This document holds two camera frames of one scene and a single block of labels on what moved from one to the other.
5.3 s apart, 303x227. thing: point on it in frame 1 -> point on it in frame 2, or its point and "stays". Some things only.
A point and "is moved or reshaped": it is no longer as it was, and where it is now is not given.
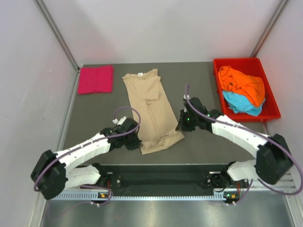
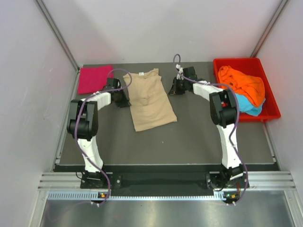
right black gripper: x=182 y=126 -> x=174 y=89
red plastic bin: x=252 y=66 stays
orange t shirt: x=253 y=87 stays
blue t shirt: x=240 y=103 stays
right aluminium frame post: x=268 y=28 stays
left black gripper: x=136 y=144 -> x=125 y=102
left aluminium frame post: x=57 y=33 stays
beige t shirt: x=156 y=125 is moved or reshaped
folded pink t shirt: x=96 y=79 stays
